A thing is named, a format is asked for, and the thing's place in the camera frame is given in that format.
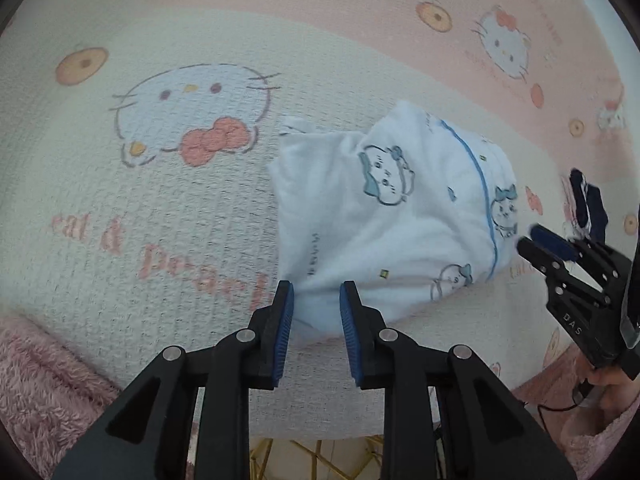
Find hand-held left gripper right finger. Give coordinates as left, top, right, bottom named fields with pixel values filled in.
left=339, top=281, right=578, bottom=480

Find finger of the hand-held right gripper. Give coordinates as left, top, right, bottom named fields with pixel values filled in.
left=516, top=237, right=608, bottom=311
left=530, top=224, right=633, bottom=281

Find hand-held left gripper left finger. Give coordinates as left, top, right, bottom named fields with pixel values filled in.
left=51, top=280, right=295, bottom=480

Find white cat print pants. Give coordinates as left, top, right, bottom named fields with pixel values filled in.
left=267, top=100, right=521, bottom=348

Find person's right hand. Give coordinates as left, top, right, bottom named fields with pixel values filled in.
left=589, top=366, right=640, bottom=413

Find navy striped sock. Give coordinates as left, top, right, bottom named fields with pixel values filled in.
left=569, top=168, right=611, bottom=243

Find pink cat printed blanket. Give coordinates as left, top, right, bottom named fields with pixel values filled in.
left=0, top=0, right=640, bottom=441

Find pink fluffy cloth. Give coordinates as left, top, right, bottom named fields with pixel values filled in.
left=0, top=310, right=123, bottom=478

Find black cable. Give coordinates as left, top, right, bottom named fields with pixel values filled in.
left=520, top=380, right=593, bottom=415

